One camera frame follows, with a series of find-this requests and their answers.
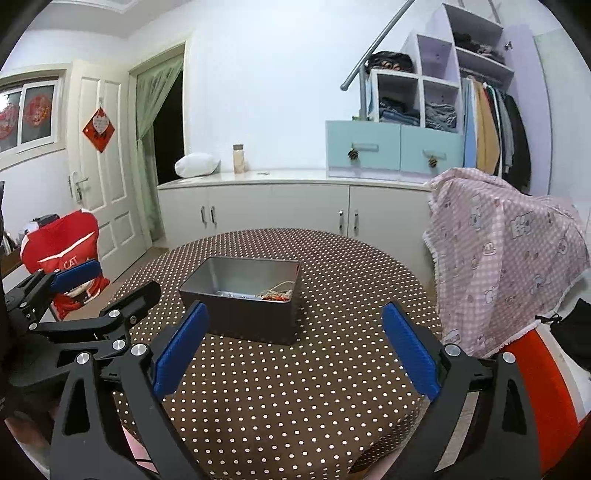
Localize grey metal box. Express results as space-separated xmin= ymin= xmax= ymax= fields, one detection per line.
xmin=178 ymin=257 xmax=302 ymax=346

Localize white framed window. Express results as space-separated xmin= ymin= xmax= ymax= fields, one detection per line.
xmin=0 ymin=69 xmax=68 ymax=162

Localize white wardrobe panel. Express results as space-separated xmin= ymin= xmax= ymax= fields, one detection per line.
xmin=533 ymin=28 xmax=591 ymax=208

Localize pink printed cloth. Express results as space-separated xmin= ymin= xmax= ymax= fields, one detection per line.
xmin=422 ymin=167 xmax=591 ymax=358

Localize dark shelf clothes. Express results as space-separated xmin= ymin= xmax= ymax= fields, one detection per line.
xmin=455 ymin=32 xmax=505 ymax=63

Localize black device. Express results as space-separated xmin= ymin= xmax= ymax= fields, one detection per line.
xmin=28 ymin=213 xmax=60 ymax=232

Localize white and blue shelf unit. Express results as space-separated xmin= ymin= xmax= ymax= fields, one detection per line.
xmin=365 ymin=2 xmax=552 ymax=197

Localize plain pink cloth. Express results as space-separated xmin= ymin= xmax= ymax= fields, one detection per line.
xmin=121 ymin=427 xmax=155 ymax=467

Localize grey metal handrail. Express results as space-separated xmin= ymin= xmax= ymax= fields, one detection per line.
xmin=340 ymin=0 xmax=416 ymax=121

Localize row of dark hanging clothes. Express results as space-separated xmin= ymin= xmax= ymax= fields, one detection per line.
xmin=489 ymin=85 xmax=532 ymax=195

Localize red CAT bag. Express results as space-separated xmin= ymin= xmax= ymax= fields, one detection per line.
xmin=21 ymin=209 xmax=110 ymax=321

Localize twine necklace with white pendant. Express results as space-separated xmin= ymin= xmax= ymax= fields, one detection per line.
xmin=255 ymin=279 xmax=296 ymax=301

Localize red paper cut decoration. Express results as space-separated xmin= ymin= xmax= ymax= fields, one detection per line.
xmin=0 ymin=104 xmax=17 ymax=139
xmin=24 ymin=96 xmax=51 ymax=126

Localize dark bundled clothes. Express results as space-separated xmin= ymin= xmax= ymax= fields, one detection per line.
xmin=367 ymin=51 xmax=414 ymax=73

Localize light blue hanging garment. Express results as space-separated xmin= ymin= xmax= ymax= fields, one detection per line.
xmin=462 ymin=76 xmax=478 ymax=168

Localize green curtain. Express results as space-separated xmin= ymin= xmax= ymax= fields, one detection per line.
xmin=135 ymin=53 xmax=185 ymax=241

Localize folded blue jeans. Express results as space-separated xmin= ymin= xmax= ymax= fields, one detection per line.
xmin=379 ymin=96 xmax=422 ymax=126

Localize silver door handle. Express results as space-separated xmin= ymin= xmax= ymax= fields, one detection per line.
xmin=68 ymin=172 xmax=89 ymax=203

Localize white panel door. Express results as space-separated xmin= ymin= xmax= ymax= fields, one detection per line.
xmin=65 ymin=60 xmax=158 ymax=278

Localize folded grey clothes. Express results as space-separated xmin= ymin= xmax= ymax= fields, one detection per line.
xmin=425 ymin=102 xmax=458 ymax=131

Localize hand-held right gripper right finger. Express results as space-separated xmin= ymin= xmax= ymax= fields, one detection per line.
xmin=382 ymin=303 xmax=541 ymax=480

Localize teal drawer unit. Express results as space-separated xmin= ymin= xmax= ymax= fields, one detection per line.
xmin=325 ymin=120 xmax=465 ymax=182

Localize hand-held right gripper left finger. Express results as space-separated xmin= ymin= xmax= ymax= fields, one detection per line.
xmin=50 ymin=301 xmax=209 ymax=480

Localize white sideboard cabinet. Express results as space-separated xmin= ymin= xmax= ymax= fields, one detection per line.
xmin=156 ymin=168 xmax=437 ymax=273

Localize white stuffed bag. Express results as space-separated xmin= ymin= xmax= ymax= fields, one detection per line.
xmin=174 ymin=154 xmax=219 ymax=180

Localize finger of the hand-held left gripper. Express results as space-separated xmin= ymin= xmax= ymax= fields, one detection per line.
xmin=32 ymin=281 xmax=162 ymax=356
xmin=4 ymin=259 xmax=102 ymax=324

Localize tan hanging coat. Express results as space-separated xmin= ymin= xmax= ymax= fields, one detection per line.
xmin=475 ymin=83 xmax=502 ymax=176

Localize black bag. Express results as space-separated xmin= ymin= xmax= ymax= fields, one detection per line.
xmin=536 ymin=299 xmax=591 ymax=363

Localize red diamond door decoration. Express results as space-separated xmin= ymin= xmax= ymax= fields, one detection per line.
xmin=82 ymin=107 xmax=114 ymax=153

